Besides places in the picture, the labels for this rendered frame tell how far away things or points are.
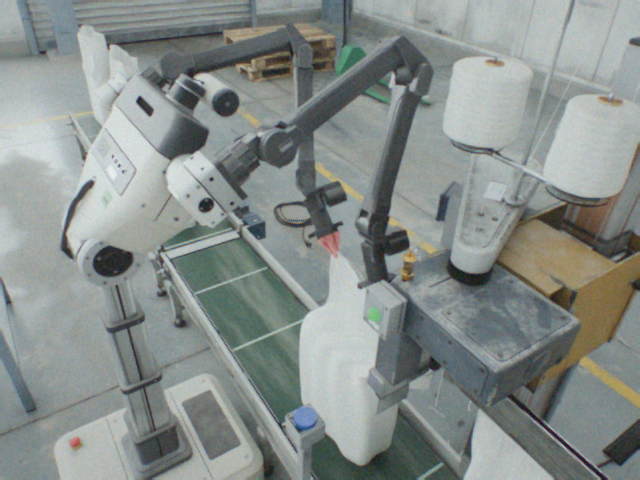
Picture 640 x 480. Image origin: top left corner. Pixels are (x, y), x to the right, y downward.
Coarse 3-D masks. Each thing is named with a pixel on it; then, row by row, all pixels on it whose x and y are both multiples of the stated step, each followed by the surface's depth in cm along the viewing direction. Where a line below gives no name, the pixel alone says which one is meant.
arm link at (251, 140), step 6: (264, 126) 111; (270, 126) 111; (258, 132) 110; (264, 132) 107; (246, 138) 108; (252, 138) 106; (258, 138) 106; (246, 144) 106; (252, 144) 106; (258, 144) 107; (252, 150) 107; (258, 150) 107; (258, 156) 108
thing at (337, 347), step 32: (352, 288) 149; (320, 320) 164; (352, 320) 154; (320, 352) 161; (352, 352) 152; (320, 384) 167; (352, 384) 151; (416, 384) 135; (352, 416) 157; (384, 416) 156; (352, 448) 165; (384, 448) 169
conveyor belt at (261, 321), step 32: (192, 256) 264; (224, 256) 264; (256, 256) 265; (192, 288) 243; (224, 288) 244; (256, 288) 244; (224, 320) 226; (256, 320) 226; (288, 320) 227; (256, 352) 211; (288, 352) 211; (256, 384) 197; (288, 384) 198; (320, 448) 176; (416, 448) 177
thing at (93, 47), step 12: (84, 36) 354; (96, 36) 363; (84, 48) 359; (96, 48) 345; (84, 60) 365; (96, 60) 351; (108, 60) 354; (96, 72) 356; (108, 72) 356; (96, 84) 361; (108, 84) 362; (96, 96) 366; (96, 108) 386
